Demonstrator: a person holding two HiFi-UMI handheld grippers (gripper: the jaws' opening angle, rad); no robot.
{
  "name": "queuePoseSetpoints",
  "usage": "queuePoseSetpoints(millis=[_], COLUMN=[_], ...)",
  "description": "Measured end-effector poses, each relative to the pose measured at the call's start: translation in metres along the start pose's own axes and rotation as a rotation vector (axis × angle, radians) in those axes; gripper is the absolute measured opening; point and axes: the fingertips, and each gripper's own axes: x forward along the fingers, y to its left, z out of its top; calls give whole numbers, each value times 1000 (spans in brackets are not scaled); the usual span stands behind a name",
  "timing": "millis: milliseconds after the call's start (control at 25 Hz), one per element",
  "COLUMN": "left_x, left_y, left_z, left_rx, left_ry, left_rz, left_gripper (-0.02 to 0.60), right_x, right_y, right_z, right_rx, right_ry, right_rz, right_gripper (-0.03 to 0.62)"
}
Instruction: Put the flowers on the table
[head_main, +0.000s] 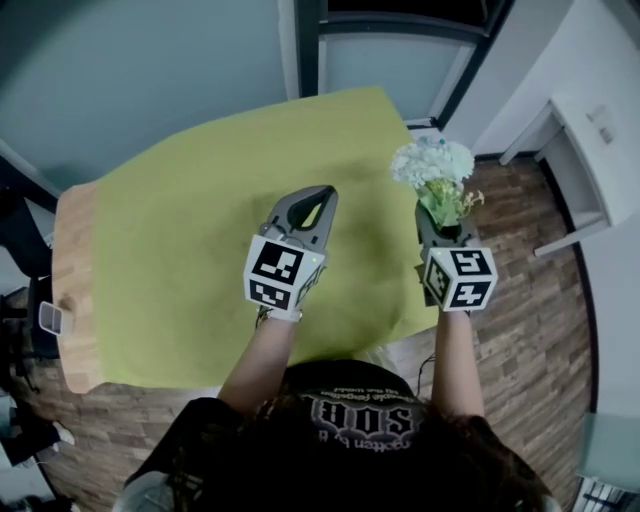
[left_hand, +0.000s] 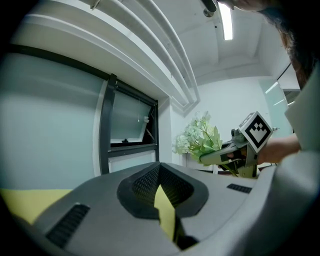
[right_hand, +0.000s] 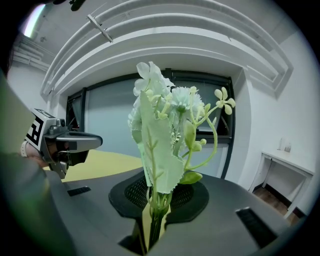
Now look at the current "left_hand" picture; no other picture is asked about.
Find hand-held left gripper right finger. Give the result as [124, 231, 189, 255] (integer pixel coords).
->
[159, 162, 266, 256]

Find person's right forearm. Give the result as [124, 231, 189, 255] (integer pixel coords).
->
[257, 136, 301, 166]

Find green tablecloth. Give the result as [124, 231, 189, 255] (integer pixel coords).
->
[0, 184, 176, 241]

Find white and green flowers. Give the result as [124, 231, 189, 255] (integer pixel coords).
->
[171, 111, 240, 177]

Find white side desk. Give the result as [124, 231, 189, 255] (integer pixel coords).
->
[179, 151, 226, 174]

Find black head-worn camera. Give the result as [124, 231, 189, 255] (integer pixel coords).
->
[200, 0, 219, 18]

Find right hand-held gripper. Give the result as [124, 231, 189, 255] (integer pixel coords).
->
[199, 111, 275, 180]

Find ceiling light strip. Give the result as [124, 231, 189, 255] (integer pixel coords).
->
[217, 1, 234, 41]

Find black framed window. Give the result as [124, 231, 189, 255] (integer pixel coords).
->
[98, 73, 160, 176]

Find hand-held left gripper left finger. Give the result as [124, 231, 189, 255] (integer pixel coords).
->
[32, 161, 181, 256]

